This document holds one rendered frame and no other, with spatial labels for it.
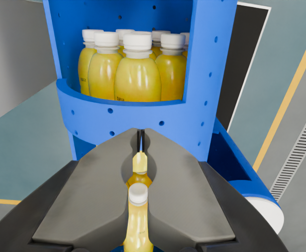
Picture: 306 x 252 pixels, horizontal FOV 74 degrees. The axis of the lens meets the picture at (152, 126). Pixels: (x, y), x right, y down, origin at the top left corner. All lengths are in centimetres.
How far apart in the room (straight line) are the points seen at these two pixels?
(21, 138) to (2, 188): 64
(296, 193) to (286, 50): 149
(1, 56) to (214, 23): 56
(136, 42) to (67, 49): 17
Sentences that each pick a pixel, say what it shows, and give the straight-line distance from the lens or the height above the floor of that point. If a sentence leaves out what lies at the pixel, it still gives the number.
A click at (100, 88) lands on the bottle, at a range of 34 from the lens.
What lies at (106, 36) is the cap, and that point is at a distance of 34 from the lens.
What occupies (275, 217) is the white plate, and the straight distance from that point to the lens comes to 81.
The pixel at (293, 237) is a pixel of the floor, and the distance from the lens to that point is 321.
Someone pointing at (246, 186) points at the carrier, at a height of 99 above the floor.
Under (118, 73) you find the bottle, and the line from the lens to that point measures 29.
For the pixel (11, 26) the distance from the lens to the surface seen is 74.
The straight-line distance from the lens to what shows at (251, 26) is 145.
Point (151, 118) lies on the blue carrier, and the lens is 25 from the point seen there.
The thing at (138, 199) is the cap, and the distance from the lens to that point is 42.
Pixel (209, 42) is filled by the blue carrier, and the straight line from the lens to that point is 27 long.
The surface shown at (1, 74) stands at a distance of 69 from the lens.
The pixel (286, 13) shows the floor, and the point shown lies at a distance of 172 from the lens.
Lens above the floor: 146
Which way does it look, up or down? 62 degrees down
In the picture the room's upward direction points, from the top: 177 degrees clockwise
